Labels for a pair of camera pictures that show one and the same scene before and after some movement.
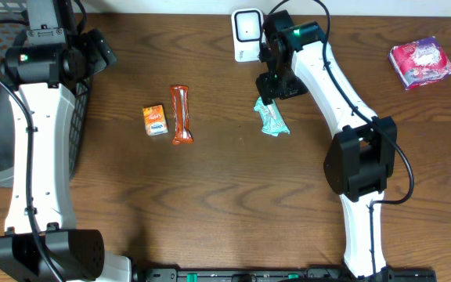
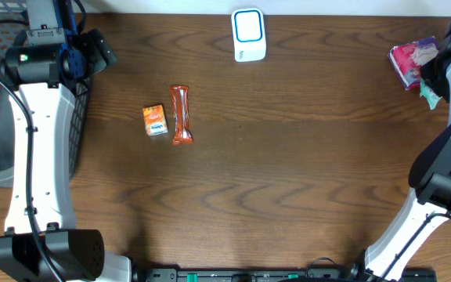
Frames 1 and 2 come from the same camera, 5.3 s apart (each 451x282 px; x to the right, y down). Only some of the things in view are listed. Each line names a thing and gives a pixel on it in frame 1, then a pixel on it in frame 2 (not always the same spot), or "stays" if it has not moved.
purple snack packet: (420, 63) stays
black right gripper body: (281, 84) -> (435, 74)
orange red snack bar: (180, 99) stays
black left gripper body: (102, 50) stays
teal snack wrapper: (272, 123) -> (431, 96)
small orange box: (155, 120) stays
